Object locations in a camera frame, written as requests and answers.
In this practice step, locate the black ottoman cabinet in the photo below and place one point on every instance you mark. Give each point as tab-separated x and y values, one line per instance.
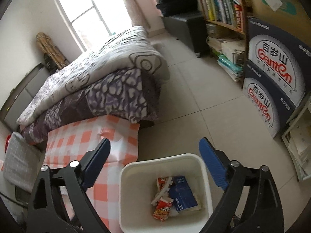
190	29

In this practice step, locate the black clothes pile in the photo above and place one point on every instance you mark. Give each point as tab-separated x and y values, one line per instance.
176	7

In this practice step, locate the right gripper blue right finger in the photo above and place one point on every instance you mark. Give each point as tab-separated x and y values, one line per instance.
216	161

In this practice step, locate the beige curtain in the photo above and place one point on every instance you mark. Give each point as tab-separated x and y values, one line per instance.
135	13

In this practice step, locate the grey checked covered nightstand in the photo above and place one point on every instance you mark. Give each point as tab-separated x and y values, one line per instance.
21	163

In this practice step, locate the Ganten water carton lower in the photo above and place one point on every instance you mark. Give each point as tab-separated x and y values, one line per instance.
273	105

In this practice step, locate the wooden bookshelf with books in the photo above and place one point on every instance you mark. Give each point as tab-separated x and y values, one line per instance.
227	34

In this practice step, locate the white trash bin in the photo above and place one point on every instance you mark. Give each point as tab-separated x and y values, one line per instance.
145	184

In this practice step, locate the red snack box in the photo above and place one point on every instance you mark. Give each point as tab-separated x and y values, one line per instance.
162	209

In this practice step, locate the bed with purple quilt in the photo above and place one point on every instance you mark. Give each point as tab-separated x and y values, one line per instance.
123	78

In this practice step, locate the plaid coat on rack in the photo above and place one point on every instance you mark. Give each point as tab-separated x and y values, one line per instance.
53	57

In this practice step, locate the ganten water carton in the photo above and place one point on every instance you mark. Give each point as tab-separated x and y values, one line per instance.
273	105
277	57

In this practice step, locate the brown cardboard box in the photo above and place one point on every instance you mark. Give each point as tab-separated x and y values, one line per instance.
288	15

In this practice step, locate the blue box in bin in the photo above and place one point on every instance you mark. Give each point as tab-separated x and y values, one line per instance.
184	199

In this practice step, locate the Ganten water carton upper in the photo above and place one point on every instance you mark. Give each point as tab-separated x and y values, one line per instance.
277	57

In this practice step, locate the red white checkered cloth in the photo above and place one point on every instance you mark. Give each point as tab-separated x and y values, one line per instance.
71	142

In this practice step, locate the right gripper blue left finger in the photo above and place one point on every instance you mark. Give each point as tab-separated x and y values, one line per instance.
93	162

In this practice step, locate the stack of papers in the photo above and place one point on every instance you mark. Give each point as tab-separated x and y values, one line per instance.
297	140

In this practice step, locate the window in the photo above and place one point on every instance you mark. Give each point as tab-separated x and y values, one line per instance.
92	22

